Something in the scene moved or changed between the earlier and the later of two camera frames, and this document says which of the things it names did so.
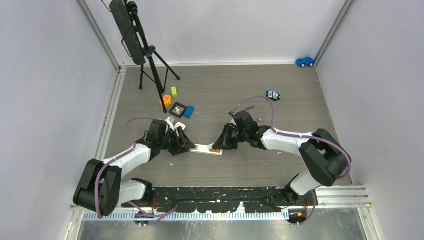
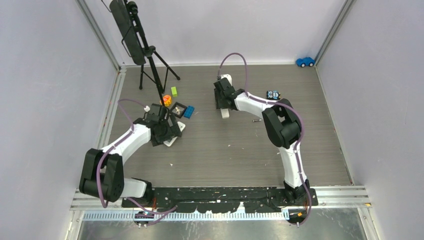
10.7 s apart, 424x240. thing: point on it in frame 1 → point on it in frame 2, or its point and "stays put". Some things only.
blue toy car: [305, 61] stays put
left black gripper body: [175, 143] → [167, 132]
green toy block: [174, 92] stays put
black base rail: [224, 199] stays put
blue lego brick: [188, 112] stays put
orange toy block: [167, 99] stays put
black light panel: [126, 28] stays put
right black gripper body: [232, 139] → [219, 100]
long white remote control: [205, 149] → [225, 113]
